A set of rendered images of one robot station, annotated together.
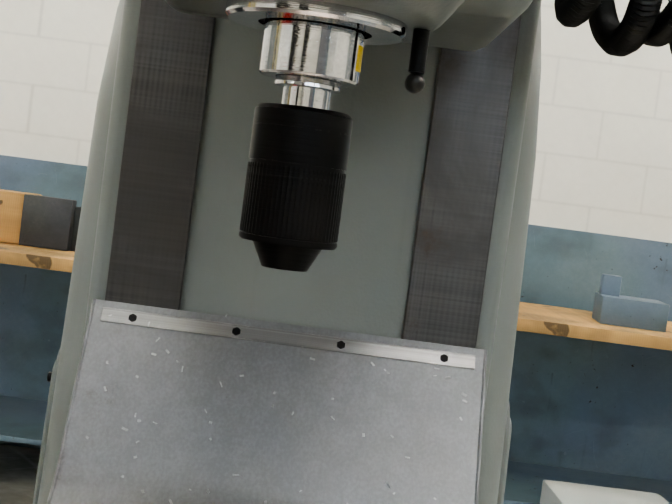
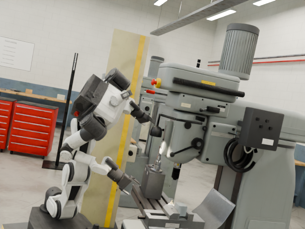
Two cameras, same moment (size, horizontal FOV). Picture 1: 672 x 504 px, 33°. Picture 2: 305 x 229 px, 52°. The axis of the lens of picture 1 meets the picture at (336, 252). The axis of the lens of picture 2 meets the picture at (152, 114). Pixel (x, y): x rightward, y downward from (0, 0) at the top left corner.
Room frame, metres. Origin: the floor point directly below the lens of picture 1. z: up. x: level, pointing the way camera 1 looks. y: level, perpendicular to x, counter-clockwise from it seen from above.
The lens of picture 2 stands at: (-0.20, -1.80, 1.71)
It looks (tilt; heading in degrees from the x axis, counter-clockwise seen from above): 4 degrees down; 74
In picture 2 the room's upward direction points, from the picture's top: 11 degrees clockwise
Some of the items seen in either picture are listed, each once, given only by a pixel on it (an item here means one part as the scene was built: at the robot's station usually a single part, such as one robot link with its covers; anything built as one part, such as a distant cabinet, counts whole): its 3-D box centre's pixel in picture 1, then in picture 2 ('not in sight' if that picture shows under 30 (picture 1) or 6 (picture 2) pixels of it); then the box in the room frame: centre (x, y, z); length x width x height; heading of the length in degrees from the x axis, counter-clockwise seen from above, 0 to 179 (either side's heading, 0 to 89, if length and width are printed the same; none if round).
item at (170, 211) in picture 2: not in sight; (170, 211); (0.49, -0.15, 1.05); 0.12 x 0.06 x 0.04; 92
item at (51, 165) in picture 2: not in sight; (66, 110); (-0.14, 4.16, 1.06); 0.50 x 0.50 x 2.11; 1
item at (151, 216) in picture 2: not in sight; (173, 217); (0.51, -0.15, 1.01); 0.35 x 0.15 x 0.11; 2
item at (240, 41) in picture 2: not in sight; (238, 52); (0.79, 0.03, 2.05); 0.20 x 0.20 x 0.32
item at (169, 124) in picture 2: not in sight; (166, 137); (0.43, 0.02, 1.45); 0.04 x 0.04 x 0.21; 1
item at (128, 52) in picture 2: not in sight; (113, 132); (0.40, 1.77, 1.15); 0.52 x 0.40 x 2.30; 1
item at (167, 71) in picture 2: not in sight; (196, 82); (0.56, 0.02, 1.81); 0.47 x 0.26 x 0.16; 1
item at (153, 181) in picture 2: not in sight; (152, 180); (0.52, 0.38, 1.06); 0.22 x 0.12 x 0.20; 84
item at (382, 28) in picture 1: (316, 20); not in sight; (0.54, 0.02, 1.31); 0.09 x 0.09 x 0.01
